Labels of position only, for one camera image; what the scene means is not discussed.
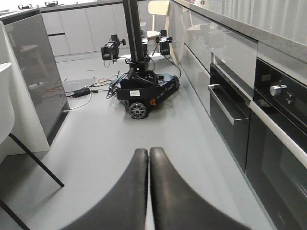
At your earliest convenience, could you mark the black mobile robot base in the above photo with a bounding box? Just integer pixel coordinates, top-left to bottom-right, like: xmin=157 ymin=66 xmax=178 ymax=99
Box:
xmin=116 ymin=73 xmax=180 ymax=119

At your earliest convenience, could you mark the grey speckled countertop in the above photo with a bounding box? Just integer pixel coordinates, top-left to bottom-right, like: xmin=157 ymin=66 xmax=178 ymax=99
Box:
xmin=177 ymin=0 xmax=307 ymax=62

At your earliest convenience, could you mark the black robot arm right side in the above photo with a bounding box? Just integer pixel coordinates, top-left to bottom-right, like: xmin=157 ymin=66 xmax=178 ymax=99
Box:
xmin=155 ymin=29 xmax=173 ymax=56

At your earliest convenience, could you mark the white chair with black legs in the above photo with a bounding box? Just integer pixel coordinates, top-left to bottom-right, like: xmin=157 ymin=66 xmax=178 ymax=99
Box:
xmin=0 ymin=62 xmax=65 ymax=230

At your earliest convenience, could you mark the silver oven knob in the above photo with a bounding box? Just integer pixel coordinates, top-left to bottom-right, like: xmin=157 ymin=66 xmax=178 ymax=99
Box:
xmin=270 ymin=85 xmax=287 ymax=96

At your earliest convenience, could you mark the black power adapter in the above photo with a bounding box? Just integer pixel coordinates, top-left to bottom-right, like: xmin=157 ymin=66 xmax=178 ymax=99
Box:
xmin=68 ymin=87 xmax=91 ymax=98

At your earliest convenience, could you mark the black robot column mast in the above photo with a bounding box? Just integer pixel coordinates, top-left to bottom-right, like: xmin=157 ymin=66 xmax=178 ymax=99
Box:
xmin=123 ymin=0 xmax=146 ymax=72

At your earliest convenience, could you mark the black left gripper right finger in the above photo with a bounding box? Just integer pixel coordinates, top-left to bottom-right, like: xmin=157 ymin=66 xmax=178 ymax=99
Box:
xmin=149 ymin=147 xmax=249 ymax=230

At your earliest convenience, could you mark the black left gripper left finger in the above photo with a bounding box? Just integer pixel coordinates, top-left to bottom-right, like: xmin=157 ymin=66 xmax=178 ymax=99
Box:
xmin=64 ymin=149 xmax=148 ymax=230

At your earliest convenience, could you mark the grey kitchen island cabinet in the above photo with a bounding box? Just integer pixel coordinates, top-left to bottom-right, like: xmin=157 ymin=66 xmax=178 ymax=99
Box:
xmin=0 ymin=9 xmax=69 ymax=152

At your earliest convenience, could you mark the light wooden chair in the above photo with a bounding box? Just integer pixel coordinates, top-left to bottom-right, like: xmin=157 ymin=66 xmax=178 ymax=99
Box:
xmin=145 ymin=0 xmax=170 ymax=45

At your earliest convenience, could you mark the black built-in oven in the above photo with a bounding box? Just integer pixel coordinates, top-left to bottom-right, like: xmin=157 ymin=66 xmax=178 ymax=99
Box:
xmin=210 ymin=59 xmax=307 ymax=230

